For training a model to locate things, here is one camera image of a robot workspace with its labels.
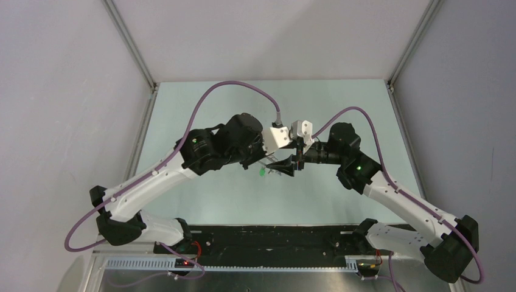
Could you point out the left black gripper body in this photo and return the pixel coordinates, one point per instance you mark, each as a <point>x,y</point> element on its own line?
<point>254,152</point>

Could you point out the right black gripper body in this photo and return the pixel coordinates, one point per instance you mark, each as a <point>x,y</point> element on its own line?
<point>311,156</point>

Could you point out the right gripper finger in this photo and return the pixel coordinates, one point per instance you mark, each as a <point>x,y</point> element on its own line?
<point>286,166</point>
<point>288,145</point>

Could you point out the large metal keyring with keys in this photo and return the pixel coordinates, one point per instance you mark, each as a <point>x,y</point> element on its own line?
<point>265,170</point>

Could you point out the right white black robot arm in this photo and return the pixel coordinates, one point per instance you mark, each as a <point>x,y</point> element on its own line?
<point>445,243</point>

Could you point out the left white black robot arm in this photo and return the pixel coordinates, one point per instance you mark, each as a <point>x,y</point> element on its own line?
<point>122,219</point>

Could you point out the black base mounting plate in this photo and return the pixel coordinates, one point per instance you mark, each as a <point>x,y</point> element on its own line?
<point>269,246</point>

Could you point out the right small circuit board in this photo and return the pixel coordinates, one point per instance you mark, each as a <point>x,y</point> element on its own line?
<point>368,265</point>

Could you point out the small circuit board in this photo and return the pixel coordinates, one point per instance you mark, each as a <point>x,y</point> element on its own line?
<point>368,265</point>
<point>183,264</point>

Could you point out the left small circuit board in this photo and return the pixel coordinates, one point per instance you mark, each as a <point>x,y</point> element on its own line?
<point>183,264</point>

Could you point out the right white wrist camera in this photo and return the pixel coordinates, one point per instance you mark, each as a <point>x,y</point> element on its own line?
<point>301,133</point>

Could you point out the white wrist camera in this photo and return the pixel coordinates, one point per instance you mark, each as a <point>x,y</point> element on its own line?
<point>275,138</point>
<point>301,133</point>

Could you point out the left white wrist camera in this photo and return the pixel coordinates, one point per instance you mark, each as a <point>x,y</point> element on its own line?
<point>275,138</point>

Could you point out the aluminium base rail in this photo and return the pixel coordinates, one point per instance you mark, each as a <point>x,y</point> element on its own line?
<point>138,249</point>

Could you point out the grey slotted cable duct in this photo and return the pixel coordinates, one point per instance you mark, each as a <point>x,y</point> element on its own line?
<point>162,264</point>

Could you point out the right aluminium frame post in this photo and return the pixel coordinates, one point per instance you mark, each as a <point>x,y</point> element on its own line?
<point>417,36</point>

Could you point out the aluminium frame post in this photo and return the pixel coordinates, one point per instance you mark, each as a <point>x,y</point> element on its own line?
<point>417,36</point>
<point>129,42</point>

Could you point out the left aluminium frame post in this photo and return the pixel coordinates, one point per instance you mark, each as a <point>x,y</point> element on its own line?
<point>129,42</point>

